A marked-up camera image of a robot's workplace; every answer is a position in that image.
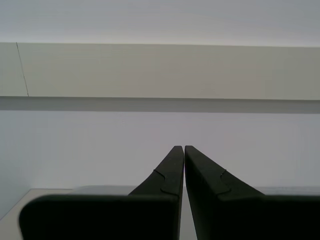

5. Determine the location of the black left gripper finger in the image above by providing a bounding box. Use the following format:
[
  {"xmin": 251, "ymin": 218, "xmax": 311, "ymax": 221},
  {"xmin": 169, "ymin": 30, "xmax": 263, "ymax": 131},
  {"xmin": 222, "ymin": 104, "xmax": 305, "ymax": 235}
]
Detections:
[
  {"xmin": 18, "ymin": 145, "xmax": 185, "ymax": 240},
  {"xmin": 184, "ymin": 145, "xmax": 320, "ymax": 240}
]

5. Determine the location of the beige wall panel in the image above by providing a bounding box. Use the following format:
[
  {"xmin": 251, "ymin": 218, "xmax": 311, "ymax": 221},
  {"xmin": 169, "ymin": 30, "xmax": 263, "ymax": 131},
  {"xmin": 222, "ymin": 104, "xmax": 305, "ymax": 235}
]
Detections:
[{"xmin": 0, "ymin": 41, "xmax": 320, "ymax": 101}]

